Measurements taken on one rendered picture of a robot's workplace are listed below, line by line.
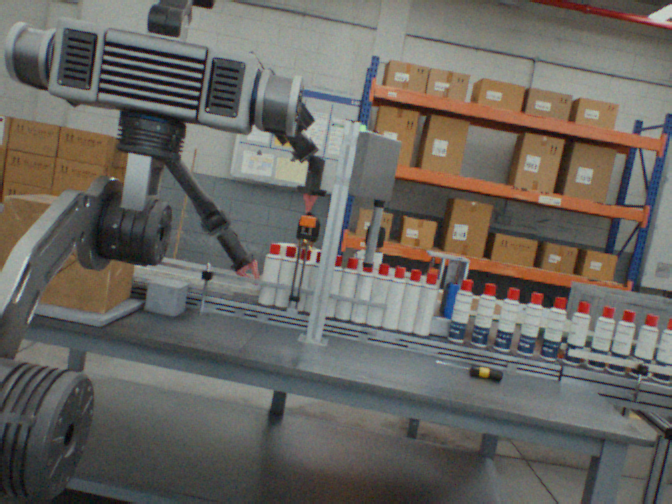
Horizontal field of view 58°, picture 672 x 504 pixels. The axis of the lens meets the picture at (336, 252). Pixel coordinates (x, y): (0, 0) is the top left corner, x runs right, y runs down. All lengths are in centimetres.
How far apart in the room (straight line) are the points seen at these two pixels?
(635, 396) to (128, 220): 156
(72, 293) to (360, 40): 510
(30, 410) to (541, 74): 629
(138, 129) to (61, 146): 394
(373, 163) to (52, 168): 374
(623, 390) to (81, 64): 175
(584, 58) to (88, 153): 484
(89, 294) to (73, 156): 349
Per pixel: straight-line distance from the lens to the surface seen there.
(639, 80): 715
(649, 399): 218
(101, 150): 515
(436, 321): 204
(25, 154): 531
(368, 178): 181
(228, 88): 127
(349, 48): 646
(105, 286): 175
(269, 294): 200
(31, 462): 91
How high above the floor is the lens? 129
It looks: 6 degrees down
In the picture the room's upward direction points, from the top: 10 degrees clockwise
